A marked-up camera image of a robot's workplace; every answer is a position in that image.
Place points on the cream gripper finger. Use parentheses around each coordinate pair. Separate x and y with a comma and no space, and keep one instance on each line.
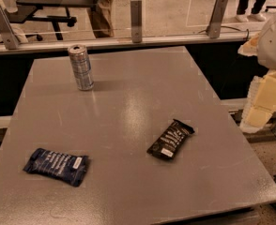
(249,48)
(261,103)

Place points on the black chocolate RXBAR wrapper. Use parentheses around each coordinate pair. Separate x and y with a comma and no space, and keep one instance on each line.
(168,144)

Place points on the silver blue Red Bull can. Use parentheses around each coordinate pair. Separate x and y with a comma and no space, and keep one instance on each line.
(81,67)

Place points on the blue RXBAR wrapper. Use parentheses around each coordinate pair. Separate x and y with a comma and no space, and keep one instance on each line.
(64,167)

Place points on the black office chair base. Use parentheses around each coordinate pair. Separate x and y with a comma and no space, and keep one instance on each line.
(31,7)

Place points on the right metal glass bracket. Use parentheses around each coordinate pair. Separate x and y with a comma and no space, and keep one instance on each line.
(215,23)

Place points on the metal glass bracket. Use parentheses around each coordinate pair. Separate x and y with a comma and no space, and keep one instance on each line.
(6,32)
(136,20)
(215,23)

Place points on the middle metal glass bracket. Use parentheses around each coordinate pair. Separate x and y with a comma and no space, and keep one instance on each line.
(136,20)

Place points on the metal rail barrier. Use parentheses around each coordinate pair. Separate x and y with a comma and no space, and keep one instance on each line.
(127,43)

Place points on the left metal glass bracket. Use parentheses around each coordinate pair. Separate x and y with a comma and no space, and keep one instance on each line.
(6,32)

